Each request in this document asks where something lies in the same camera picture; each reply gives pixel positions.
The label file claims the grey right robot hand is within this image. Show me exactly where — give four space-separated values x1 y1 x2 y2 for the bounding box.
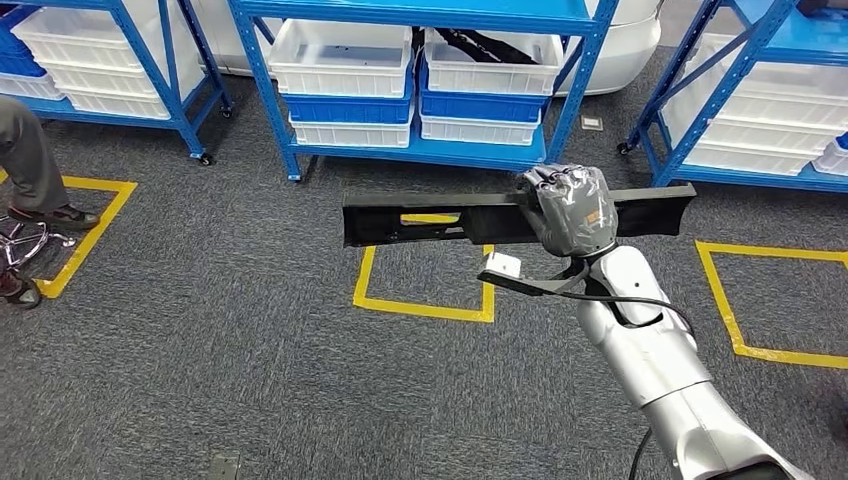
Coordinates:
515 163 620 259

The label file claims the black plastic plate frame part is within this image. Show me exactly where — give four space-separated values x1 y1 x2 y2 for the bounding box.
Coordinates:
341 183 698 249

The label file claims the blue metal shelf rack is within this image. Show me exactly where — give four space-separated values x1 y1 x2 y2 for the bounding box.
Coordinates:
616 0 848 195
0 0 234 167
227 0 621 183

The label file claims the black plastic strip part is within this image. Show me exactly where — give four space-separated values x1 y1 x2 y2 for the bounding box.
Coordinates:
411 26 539 66

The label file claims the white car body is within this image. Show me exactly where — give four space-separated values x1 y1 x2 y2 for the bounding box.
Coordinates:
192 0 664 97

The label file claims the yellow floor tape square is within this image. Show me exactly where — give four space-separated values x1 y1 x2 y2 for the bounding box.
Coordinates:
694 240 848 370
0 170 138 300
352 213 497 325

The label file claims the chrome chair base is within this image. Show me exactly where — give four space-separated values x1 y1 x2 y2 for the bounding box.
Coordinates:
0 217 77 274

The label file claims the person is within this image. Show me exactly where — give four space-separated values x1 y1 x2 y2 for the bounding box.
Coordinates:
0 95 102 311

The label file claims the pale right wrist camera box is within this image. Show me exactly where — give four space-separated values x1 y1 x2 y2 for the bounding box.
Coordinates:
485 252 523 280

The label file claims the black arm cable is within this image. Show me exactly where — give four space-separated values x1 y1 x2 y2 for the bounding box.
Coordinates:
516 284 694 480

